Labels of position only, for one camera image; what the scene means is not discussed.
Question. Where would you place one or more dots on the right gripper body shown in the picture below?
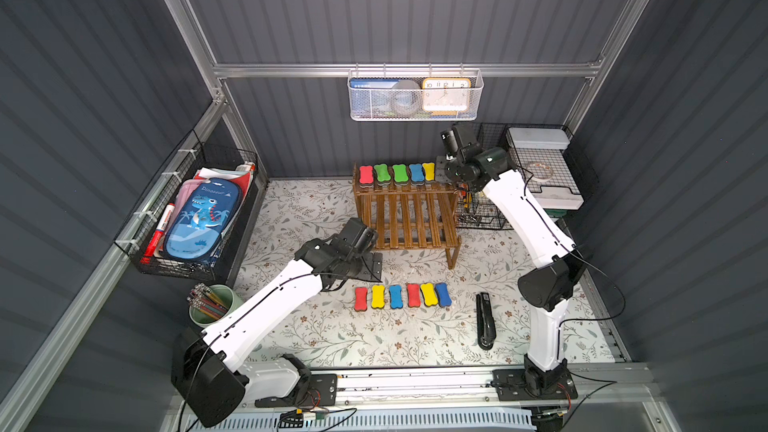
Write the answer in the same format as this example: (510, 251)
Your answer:
(455, 171)

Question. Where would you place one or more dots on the black stapler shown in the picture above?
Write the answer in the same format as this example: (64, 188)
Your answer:
(486, 329)

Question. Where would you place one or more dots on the light blue eraser row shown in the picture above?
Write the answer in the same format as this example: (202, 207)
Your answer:
(396, 300)
(417, 174)

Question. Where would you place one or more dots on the black wire wall basket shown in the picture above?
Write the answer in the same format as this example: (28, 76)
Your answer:
(191, 166)

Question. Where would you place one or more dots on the blue box in basket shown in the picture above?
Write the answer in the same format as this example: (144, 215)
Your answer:
(370, 98)

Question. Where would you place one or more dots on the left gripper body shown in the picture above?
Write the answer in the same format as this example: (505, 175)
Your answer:
(365, 264)

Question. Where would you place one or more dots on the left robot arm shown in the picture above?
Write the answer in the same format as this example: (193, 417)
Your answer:
(209, 367)

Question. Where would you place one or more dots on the red eraser bottom row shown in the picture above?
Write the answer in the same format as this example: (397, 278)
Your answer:
(360, 299)
(413, 295)

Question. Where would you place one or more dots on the yellow eraser row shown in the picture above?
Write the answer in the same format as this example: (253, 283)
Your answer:
(428, 169)
(429, 294)
(378, 297)

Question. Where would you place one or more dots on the wooden two-tier shelf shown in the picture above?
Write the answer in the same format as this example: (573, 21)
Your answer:
(411, 217)

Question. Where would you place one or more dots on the black wire desk organizer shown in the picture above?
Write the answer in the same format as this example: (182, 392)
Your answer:
(494, 135)

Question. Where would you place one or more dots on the red eraser top row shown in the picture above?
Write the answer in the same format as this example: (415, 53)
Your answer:
(366, 176)

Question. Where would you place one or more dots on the green eraser top row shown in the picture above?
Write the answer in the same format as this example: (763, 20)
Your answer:
(382, 174)
(400, 174)

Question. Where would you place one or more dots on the yellow eraser bottom row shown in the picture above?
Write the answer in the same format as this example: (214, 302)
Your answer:
(429, 294)
(378, 297)

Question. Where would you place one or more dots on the grey tape roll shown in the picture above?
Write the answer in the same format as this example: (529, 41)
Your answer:
(406, 98)

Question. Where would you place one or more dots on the red marker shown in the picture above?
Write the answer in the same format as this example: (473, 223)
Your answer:
(158, 234)

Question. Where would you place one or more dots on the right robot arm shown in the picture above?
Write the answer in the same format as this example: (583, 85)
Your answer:
(547, 288)

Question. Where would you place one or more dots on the green pencil cup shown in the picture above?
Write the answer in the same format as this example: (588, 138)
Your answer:
(208, 304)

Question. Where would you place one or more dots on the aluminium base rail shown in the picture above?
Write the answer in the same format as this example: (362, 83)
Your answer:
(620, 396)

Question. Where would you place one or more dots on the yellow alarm clock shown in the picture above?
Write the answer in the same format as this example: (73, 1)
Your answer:
(446, 95)

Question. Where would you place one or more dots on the light blue eraser top row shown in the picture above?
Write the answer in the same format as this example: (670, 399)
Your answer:
(417, 174)

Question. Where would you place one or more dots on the blue dinosaur pencil case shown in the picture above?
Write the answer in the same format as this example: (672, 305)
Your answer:
(199, 226)

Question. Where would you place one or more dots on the light blue eraser bottom row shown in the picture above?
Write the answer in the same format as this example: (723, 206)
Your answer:
(396, 300)

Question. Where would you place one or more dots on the yellow eraser top row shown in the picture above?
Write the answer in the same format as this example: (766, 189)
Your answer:
(428, 169)

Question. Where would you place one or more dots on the red eraser row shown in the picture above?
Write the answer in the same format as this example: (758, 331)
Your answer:
(366, 176)
(360, 299)
(413, 295)

